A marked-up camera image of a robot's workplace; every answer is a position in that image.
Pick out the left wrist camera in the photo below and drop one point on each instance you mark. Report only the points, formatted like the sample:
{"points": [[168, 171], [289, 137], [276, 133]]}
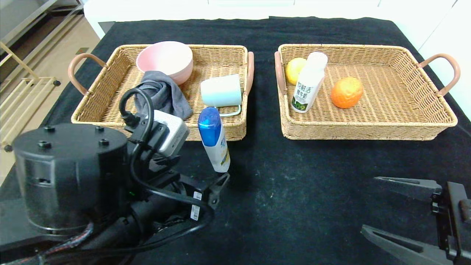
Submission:
{"points": [[171, 129]]}

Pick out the white shampoo bottle blue cap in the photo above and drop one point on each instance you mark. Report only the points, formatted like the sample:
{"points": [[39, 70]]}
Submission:
{"points": [[218, 154]]}

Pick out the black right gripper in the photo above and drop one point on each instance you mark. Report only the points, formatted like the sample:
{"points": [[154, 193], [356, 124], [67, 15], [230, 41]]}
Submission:
{"points": [[449, 217]]}

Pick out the grey metal shelf frame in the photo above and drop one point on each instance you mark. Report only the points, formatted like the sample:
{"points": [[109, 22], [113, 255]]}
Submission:
{"points": [[33, 20]]}

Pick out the orange fruit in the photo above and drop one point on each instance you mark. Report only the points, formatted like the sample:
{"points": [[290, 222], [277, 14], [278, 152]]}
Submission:
{"points": [[347, 92]]}

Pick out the black tablecloth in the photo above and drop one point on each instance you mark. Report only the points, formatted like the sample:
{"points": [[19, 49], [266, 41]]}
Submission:
{"points": [[294, 206]]}

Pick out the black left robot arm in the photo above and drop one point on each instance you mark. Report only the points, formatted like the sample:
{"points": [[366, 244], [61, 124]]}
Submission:
{"points": [[70, 176]]}

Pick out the yellow pear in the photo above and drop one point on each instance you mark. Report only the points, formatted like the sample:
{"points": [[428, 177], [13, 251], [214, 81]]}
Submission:
{"points": [[294, 71]]}

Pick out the wooden rack on wheels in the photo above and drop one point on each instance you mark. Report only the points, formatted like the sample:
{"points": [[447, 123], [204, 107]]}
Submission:
{"points": [[56, 83]]}

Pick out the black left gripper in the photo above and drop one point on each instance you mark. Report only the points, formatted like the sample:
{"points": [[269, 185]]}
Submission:
{"points": [[196, 202]]}

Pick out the grey cloth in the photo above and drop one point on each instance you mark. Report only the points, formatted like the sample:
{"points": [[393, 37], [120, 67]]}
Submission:
{"points": [[165, 95]]}

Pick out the white milk bottle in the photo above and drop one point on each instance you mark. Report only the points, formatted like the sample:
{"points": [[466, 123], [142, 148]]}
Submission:
{"points": [[307, 88]]}

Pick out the pink bowl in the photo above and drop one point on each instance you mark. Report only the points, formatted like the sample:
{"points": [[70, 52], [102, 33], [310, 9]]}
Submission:
{"points": [[165, 59]]}

